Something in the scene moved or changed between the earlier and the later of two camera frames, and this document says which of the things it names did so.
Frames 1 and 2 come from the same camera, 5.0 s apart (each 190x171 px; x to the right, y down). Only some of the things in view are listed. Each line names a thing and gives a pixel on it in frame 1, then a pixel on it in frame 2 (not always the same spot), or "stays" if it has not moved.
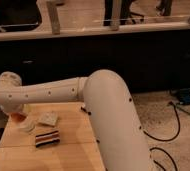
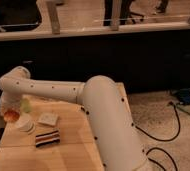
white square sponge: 48,118 stays
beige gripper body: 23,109 -> 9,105
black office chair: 134,15 stays
